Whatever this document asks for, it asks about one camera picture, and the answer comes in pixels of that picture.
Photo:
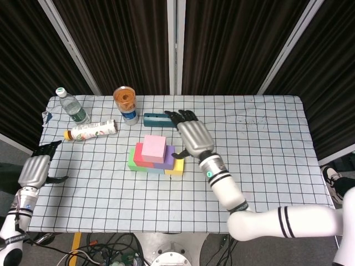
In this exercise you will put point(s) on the white screen base rail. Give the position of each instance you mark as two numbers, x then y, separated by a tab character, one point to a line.
16	144
338	156

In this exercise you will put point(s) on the pink foam cube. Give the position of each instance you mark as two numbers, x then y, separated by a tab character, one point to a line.
153	148

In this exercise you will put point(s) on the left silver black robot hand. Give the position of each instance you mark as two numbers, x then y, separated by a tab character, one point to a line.
34	170

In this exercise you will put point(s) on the teal block with holes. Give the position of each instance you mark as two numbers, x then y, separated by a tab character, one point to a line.
156	120

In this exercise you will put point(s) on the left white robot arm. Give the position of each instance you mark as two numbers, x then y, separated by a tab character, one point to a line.
15	221

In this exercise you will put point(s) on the yellow foam cube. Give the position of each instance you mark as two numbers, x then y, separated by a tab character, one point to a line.
177	167

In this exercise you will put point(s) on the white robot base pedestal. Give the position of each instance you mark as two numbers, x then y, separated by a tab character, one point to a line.
169	249

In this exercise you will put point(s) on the green foam cube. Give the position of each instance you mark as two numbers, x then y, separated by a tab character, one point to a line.
131	162

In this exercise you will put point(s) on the clear jar of rubber bands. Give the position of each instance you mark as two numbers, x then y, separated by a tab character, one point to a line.
124	99

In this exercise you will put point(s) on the red foam cube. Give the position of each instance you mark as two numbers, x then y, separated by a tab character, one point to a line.
138	156

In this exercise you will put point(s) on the white labelled drink bottle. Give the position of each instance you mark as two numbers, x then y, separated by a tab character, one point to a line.
91	129

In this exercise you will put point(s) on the dark pleated curtain panel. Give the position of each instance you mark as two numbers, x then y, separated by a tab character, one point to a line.
119	41
22	69
235	41
332	69

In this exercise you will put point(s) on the light blue foam cube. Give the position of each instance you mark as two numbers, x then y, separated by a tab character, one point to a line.
155	171

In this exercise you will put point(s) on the blue and white can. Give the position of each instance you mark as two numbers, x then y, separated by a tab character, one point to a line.
130	118

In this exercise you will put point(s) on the black trouser leg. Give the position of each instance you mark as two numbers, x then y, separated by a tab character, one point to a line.
345	185

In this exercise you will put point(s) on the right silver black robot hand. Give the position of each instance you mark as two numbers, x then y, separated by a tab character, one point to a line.
195	135

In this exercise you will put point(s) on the clear water bottle green label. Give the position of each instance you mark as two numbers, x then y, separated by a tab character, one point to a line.
72	108

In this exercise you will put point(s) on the white checkered tablecloth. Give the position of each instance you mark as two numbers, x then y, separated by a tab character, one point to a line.
111	199

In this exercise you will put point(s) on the white aluminium screen post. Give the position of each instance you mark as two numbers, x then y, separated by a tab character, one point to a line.
69	44
291	44
175	47

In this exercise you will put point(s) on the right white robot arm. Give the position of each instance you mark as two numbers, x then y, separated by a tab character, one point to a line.
263	216

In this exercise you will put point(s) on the purple foam cube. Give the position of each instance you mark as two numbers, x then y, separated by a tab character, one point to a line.
167	160

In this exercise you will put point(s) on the white and black sneaker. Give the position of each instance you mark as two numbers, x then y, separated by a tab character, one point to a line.
330	177

